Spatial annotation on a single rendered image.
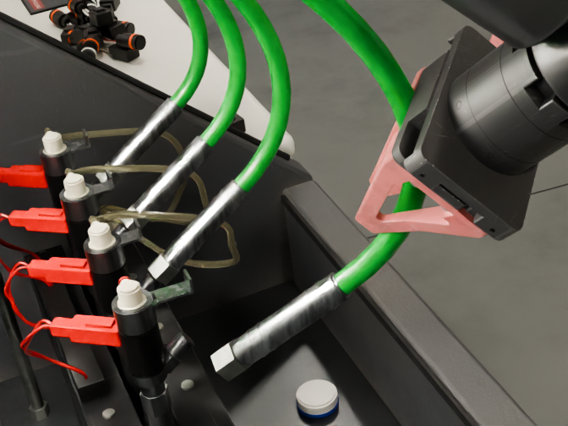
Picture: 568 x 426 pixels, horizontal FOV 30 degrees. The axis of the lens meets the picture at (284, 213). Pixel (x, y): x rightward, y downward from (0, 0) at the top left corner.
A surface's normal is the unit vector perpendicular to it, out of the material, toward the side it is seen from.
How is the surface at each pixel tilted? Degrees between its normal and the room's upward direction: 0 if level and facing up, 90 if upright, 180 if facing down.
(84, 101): 90
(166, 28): 0
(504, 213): 47
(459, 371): 0
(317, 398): 0
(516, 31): 118
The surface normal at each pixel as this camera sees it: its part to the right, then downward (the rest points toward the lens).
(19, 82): 0.39, 0.48
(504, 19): -0.29, 0.87
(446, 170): 0.54, -0.40
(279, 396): -0.11, -0.83
